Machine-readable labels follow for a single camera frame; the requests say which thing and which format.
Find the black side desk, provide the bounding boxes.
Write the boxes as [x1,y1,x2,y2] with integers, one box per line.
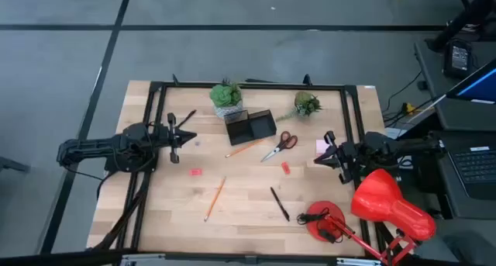
[413,39,496,220]

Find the grey metal leg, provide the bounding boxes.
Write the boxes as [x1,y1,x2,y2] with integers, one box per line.
[0,156,31,174]

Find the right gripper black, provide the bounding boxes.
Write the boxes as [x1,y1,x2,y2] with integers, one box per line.
[313,130,357,185]

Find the black pen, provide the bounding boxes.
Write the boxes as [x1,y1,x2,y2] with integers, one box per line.
[270,186,291,223]

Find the black lamp cord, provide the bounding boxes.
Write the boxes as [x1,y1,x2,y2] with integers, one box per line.
[296,207,345,244]

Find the small trailing succulent dark pot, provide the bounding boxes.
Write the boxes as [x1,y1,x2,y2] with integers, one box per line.
[275,90,323,123]

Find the person's shoe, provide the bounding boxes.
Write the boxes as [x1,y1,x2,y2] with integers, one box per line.
[445,19,482,33]

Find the green succulent in patterned pot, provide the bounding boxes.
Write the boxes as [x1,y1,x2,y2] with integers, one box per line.
[209,78,244,119]

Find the black mesh desk organizer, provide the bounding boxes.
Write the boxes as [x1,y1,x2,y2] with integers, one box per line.
[223,109,277,147]

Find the red desk lamp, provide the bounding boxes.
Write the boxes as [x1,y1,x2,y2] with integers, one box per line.
[305,168,437,266]

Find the dark slim pen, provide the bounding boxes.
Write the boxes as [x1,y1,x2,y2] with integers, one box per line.
[177,109,198,130]

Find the black floor cable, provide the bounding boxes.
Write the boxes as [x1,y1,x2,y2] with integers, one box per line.
[381,70,439,127]

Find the red-handled scissors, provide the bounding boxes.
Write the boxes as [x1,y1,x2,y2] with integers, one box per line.
[260,130,299,163]

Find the dark laptop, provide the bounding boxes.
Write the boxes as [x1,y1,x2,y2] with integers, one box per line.
[437,140,496,201]

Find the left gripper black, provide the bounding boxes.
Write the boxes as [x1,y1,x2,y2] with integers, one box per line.
[157,112,198,164]

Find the orange pencil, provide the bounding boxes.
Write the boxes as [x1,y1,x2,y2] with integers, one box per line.
[225,138,265,159]
[203,176,227,223]

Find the black rig beam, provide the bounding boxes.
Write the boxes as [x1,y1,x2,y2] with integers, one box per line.
[0,249,496,266]

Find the monitor with blue screen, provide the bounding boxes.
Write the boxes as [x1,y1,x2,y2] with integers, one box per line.
[445,58,496,105]

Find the black aluminium table frame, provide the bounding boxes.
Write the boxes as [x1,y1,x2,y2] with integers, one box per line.
[87,74,388,259]

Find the black stand leg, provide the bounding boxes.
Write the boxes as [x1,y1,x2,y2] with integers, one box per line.
[424,0,496,53]

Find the white paper sheet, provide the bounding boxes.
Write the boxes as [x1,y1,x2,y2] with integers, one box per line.
[385,126,408,140]

